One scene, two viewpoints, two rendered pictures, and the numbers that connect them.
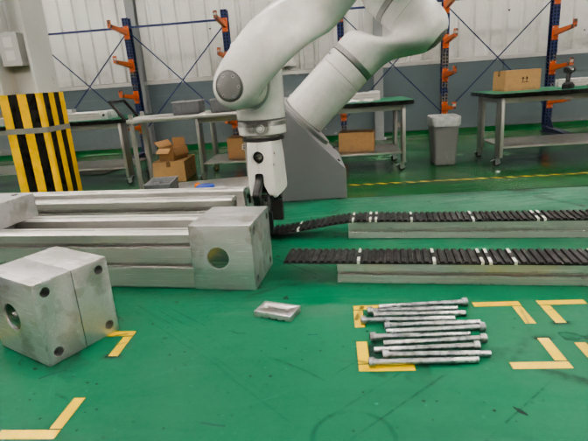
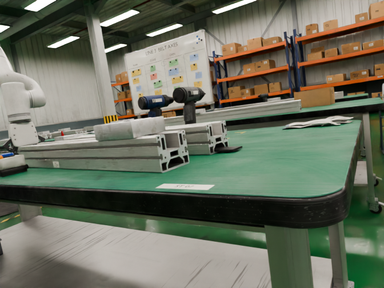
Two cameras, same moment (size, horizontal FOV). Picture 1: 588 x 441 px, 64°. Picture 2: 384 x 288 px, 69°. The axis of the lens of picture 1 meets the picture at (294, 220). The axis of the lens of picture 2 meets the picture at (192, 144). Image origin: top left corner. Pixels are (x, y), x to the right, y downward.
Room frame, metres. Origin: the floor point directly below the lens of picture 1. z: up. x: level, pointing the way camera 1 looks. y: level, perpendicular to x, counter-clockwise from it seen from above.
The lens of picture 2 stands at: (1.59, 1.22, 0.91)
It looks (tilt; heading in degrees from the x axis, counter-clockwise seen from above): 7 degrees down; 208
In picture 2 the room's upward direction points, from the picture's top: 8 degrees counter-clockwise
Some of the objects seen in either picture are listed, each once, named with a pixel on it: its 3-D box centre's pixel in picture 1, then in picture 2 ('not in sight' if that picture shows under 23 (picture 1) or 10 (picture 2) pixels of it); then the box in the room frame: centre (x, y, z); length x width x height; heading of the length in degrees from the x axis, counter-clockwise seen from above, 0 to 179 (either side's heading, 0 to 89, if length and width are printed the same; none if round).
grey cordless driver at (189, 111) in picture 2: not in sight; (195, 114); (0.58, 0.73, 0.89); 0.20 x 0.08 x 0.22; 174
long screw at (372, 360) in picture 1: (423, 360); not in sight; (0.40, -0.12, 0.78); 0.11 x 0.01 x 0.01; 87
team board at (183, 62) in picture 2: not in sight; (171, 108); (-2.18, -1.01, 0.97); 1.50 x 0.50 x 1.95; 84
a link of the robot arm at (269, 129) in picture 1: (262, 128); (20, 118); (0.85, 0.04, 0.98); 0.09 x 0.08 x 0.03; 168
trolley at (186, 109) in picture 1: (191, 158); not in sight; (3.89, 0.81, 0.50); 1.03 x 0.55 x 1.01; 96
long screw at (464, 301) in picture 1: (423, 304); not in sight; (0.52, -0.15, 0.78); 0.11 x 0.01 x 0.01; 87
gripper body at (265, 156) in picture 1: (265, 163); (23, 132); (0.85, 0.04, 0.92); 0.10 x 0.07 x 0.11; 168
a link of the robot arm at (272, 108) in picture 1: (256, 80); (16, 98); (0.84, 0.05, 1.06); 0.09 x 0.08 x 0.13; 160
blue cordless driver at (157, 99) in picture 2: not in sight; (162, 118); (0.49, 0.51, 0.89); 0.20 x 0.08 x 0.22; 157
